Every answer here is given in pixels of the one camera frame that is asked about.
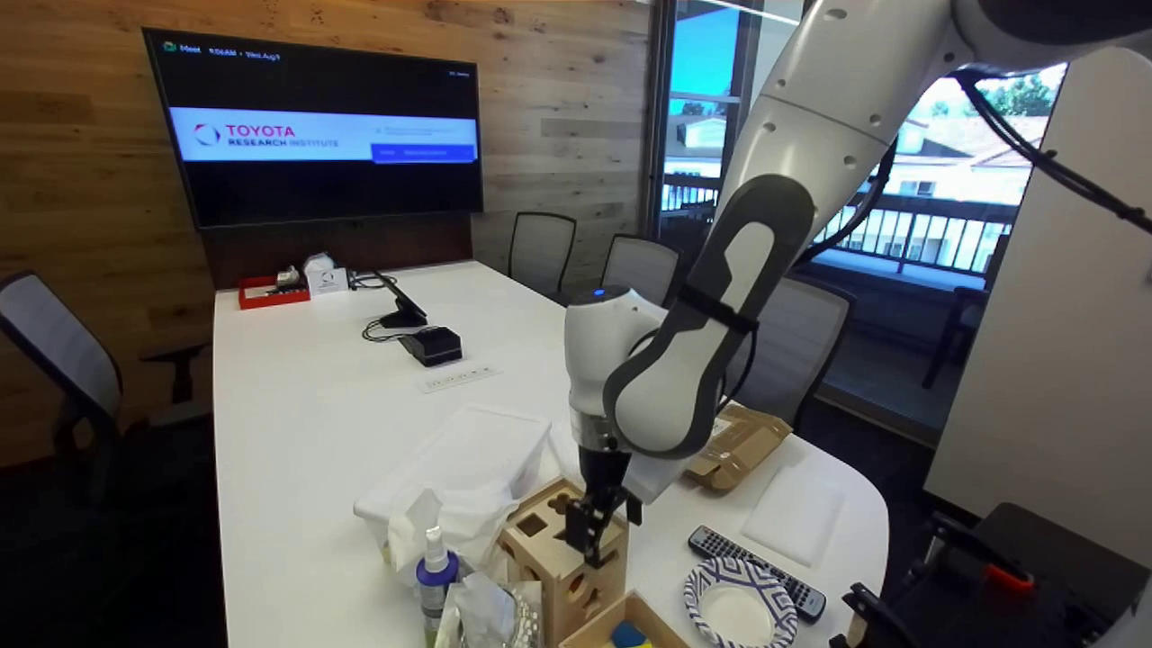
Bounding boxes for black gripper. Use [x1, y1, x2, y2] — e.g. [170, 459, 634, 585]
[563, 448, 640, 570]

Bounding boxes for wooden shape sorter box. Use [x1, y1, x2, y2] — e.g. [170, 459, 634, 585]
[496, 479, 629, 648]

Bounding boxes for wooden drawer tray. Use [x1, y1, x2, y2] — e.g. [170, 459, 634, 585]
[559, 594, 686, 648]

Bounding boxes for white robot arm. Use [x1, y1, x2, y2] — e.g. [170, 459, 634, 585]
[563, 0, 1152, 566]

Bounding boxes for black remote control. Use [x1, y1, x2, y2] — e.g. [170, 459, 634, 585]
[684, 522, 832, 626]

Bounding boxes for clear plastic bag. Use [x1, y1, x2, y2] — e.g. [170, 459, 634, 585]
[431, 574, 541, 648]

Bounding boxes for spray bottle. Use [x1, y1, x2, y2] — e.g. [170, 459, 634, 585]
[410, 491, 461, 648]

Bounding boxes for blue white patterned bowl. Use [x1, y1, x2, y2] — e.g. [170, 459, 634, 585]
[682, 560, 800, 648]

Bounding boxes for flat cardboard box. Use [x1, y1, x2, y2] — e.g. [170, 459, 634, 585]
[684, 402, 793, 495]

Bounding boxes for white paper sheet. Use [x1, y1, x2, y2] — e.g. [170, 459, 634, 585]
[740, 460, 852, 566]

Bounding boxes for small black box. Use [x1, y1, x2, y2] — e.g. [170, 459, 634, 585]
[404, 329, 461, 366]

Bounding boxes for office chair right middle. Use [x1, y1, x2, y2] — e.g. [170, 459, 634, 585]
[602, 234, 682, 304]

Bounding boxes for office chair right far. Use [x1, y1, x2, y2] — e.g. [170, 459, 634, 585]
[508, 213, 576, 299]

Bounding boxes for white tissue box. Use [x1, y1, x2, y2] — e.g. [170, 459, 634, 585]
[302, 252, 348, 296]

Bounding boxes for red tray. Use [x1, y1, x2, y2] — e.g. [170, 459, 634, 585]
[236, 276, 311, 310]

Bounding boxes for black orange clamp stand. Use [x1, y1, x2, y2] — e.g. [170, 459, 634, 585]
[832, 504, 1150, 648]

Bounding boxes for grey mesh office chair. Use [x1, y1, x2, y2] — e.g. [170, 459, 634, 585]
[0, 269, 210, 504]

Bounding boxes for wall mounted tv screen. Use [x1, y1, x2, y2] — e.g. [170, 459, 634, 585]
[142, 30, 481, 231]

